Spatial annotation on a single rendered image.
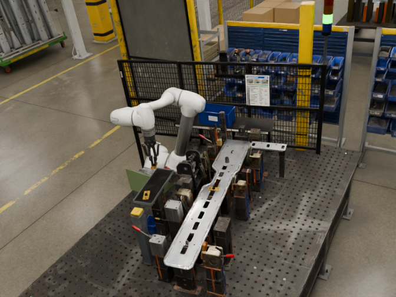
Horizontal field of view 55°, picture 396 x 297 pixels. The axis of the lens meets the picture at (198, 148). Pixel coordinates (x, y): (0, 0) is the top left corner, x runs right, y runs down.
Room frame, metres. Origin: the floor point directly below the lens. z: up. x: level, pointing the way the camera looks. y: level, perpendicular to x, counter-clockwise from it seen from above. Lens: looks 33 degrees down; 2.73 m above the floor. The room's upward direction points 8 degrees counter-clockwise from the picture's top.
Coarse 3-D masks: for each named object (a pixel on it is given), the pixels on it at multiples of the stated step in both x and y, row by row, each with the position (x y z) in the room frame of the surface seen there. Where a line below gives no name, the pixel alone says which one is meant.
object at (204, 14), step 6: (198, 0) 6.79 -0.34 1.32; (204, 0) 6.73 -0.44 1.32; (198, 6) 6.79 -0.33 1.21; (204, 6) 6.72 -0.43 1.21; (198, 12) 6.80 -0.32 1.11; (204, 12) 6.73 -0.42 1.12; (204, 18) 6.73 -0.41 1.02; (204, 24) 6.74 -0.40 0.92; (210, 24) 6.82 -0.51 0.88; (204, 30) 6.75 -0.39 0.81; (210, 30) 6.81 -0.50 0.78; (210, 66) 6.72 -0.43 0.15
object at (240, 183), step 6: (240, 180) 2.13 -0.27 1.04; (234, 186) 2.10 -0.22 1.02; (240, 186) 2.08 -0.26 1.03; (246, 186) 2.11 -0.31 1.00; (234, 192) 2.10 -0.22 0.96; (240, 192) 2.09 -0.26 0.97; (246, 192) 2.11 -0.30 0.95; (240, 198) 2.09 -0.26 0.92; (246, 198) 2.08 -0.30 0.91; (240, 204) 2.09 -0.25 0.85; (246, 204) 2.08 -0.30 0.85; (240, 210) 2.09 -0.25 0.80; (246, 210) 2.10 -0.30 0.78; (240, 216) 2.09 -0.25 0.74; (246, 216) 2.09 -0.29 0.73
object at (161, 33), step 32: (128, 0) 5.03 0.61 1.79; (160, 0) 4.72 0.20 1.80; (192, 0) 4.47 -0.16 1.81; (128, 32) 5.10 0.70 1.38; (160, 32) 4.77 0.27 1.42; (192, 32) 4.46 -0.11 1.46; (128, 64) 5.17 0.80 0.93; (160, 64) 4.84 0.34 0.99; (192, 64) 4.52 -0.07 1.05; (160, 96) 4.89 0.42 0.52
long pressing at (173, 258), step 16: (224, 144) 2.69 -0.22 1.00; (240, 144) 2.66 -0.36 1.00; (224, 160) 2.46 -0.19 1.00; (240, 160) 2.43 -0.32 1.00; (224, 176) 2.26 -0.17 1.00; (208, 192) 2.10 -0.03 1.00; (224, 192) 2.08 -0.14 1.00; (192, 208) 1.95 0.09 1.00; (208, 208) 1.94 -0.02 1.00; (192, 224) 1.81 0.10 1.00; (208, 224) 1.79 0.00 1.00; (176, 240) 1.68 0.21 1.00; (192, 240) 1.66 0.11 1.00; (176, 256) 1.55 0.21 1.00; (192, 256) 1.54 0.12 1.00
